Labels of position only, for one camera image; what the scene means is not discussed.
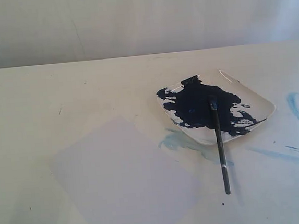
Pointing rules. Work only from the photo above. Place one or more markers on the black paintbrush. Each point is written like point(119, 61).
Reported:
point(217, 129)

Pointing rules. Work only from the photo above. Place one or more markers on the white paper sheet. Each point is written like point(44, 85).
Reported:
point(115, 175)

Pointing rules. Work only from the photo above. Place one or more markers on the white square paint plate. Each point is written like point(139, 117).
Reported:
point(240, 109)

